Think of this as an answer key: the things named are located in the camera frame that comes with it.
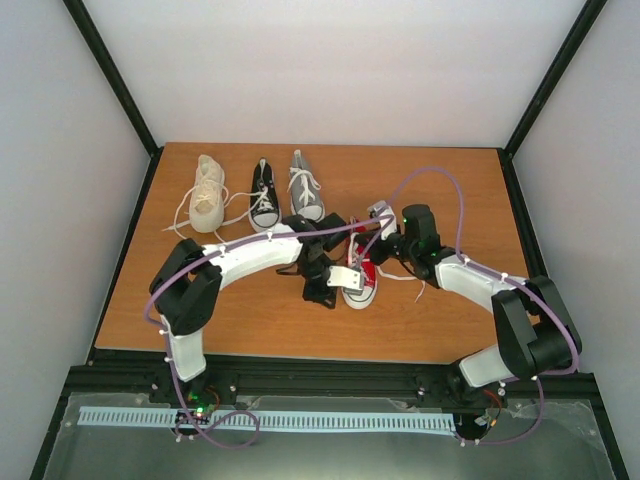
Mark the red canvas sneaker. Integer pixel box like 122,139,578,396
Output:
341,226,378,310

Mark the white shoelace of red shoe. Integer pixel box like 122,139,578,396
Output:
345,227,427,304

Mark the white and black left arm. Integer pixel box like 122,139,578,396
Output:
144,213,349,403

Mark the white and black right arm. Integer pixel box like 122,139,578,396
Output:
367,201,582,388

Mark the black canvas sneaker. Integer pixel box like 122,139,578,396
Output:
249,157,282,232

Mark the grey canvas sneaker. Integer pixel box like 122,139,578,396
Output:
287,149,325,222

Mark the cream high-top sneaker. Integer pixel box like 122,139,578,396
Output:
188,155,225,233

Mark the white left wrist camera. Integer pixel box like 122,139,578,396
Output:
326,265,365,295

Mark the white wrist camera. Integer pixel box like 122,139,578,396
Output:
368,200,397,240
326,265,365,295

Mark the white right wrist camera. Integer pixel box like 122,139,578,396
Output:
368,200,397,240

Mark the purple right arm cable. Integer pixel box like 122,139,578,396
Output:
384,166,582,447

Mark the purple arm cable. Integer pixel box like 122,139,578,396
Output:
143,214,394,448
384,166,582,447

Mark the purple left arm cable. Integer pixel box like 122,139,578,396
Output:
143,214,394,448

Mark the light blue slotted cable duct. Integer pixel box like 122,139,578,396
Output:
77,406,455,435

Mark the black aluminium frame rail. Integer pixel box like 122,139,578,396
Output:
64,349,601,416

